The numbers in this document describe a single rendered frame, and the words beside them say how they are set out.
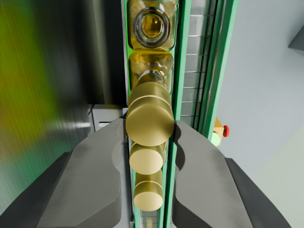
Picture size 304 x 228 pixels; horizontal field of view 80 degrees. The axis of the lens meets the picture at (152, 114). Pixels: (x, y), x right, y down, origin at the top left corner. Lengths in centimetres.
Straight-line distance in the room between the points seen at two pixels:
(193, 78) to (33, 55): 32
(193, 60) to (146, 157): 30
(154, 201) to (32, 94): 17
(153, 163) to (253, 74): 51
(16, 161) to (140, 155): 11
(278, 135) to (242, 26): 41
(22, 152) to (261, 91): 63
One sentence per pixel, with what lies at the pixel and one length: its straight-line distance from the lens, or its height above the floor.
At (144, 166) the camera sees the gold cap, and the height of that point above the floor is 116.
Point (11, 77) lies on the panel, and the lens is 20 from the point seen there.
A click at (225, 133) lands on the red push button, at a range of 64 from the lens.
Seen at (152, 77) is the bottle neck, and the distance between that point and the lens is 18.
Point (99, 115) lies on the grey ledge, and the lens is 49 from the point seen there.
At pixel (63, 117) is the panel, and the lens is 28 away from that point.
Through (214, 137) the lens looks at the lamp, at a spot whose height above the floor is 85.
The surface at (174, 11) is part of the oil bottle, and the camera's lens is 21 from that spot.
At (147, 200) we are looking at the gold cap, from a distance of 22.
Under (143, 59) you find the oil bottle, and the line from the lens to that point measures 22.
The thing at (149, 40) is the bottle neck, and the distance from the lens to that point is 16.
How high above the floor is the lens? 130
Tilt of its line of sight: 62 degrees down
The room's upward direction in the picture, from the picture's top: 179 degrees counter-clockwise
